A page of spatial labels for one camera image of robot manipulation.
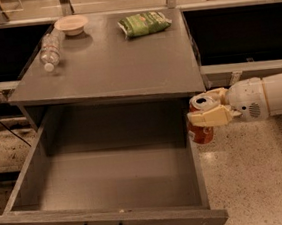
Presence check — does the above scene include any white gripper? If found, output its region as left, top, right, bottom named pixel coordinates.
left=187, top=77, right=269, bottom=127

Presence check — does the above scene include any red coke can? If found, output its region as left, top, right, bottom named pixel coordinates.
left=186, top=93, right=215, bottom=144

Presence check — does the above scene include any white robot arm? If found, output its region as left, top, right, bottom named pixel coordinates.
left=187, top=74, right=282, bottom=128

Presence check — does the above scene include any open grey top drawer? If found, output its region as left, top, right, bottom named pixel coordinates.
left=0, top=106, right=228, bottom=225

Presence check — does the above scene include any green chip bag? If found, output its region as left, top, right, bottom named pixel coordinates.
left=118, top=11, right=172, bottom=38

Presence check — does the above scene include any grey cabinet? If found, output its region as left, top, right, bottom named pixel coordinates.
left=10, top=9, right=204, bottom=152

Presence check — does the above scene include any white paper bowl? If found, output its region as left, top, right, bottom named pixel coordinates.
left=54, top=14, right=88, bottom=36

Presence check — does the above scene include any clear plastic water bottle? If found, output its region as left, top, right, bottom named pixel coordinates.
left=39, top=30, right=64, bottom=72

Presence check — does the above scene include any metal rail frame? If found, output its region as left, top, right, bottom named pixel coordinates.
left=0, top=0, right=282, bottom=112

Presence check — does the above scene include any black cable on floor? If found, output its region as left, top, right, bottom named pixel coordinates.
left=0, top=101, right=32, bottom=150

